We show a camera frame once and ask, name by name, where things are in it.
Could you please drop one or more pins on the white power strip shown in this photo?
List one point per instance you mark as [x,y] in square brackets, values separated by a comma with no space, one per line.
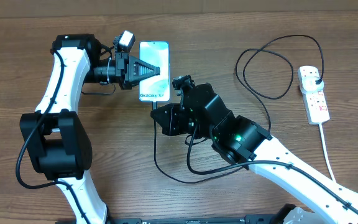
[315,103]

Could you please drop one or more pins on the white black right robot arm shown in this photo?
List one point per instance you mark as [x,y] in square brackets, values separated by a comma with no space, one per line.
[244,143]

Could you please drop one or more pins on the white charger adapter plug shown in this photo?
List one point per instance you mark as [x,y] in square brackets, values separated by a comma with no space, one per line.
[311,84]

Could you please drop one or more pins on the Galaxy S24 smartphone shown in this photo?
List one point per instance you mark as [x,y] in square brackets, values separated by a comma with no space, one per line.
[156,55]

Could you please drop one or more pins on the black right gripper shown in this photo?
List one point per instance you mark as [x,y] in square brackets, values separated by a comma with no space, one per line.
[169,123]

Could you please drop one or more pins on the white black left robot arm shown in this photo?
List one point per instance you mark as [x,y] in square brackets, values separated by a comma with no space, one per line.
[54,137]

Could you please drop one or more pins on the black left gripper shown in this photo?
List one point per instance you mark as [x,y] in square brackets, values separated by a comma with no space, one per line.
[127,70]

